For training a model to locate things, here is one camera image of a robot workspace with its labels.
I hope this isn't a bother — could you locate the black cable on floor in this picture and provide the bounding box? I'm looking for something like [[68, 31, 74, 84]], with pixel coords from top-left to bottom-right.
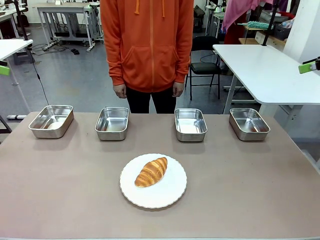
[[27, 47, 50, 106]]

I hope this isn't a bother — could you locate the stainless steel rectangular container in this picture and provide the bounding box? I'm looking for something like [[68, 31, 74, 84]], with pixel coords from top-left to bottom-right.
[[28, 104, 75, 139], [94, 107, 130, 141], [228, 107, 271, 142], [174, 107, 208, 143]]

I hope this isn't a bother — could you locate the black folding chair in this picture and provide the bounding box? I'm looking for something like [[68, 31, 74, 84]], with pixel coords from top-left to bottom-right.
[[184, 35, 222, 101]]

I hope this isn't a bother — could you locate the person in orange hoodie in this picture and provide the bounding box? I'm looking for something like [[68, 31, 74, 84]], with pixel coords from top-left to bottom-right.
[[99, 0, 195, 115]]

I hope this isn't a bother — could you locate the pink hanging cloth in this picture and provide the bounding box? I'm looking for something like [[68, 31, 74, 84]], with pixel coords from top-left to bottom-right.
[[221, 0, 274, 31]]

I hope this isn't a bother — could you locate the grey workbench with legs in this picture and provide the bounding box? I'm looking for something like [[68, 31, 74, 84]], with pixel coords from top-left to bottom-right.
[[36, 2, 104, 53]]

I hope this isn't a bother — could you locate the small white side table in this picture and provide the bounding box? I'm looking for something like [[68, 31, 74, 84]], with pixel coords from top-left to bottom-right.
[[0, 38, 34, 113]]

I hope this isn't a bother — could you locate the black camera pole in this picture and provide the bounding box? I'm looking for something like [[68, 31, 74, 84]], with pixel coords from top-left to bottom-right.
[[260, 0, 280, 47]]

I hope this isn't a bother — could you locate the person's right hand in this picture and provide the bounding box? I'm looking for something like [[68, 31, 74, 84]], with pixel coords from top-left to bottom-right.
[[112, 83, 127, 99]]

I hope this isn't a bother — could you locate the person's left hand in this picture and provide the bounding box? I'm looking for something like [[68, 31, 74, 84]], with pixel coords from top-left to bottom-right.
[[171, 81, 185, 98]]

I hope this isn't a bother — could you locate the white scalloped round plate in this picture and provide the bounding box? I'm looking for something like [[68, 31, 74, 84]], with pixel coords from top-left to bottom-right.
[[119, 153, 188, 210]]

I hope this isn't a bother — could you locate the golden brown croissant bread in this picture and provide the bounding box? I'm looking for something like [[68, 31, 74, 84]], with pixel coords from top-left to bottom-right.
[[134, 156, 169, 188]]

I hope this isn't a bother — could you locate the large white side table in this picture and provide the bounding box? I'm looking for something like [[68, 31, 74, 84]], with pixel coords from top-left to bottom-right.
[[212, 43, 320, 131]]

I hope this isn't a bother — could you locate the teal fluffy duster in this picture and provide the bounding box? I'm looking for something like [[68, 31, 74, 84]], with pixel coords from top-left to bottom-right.
[[237, 20, 274, 31]]

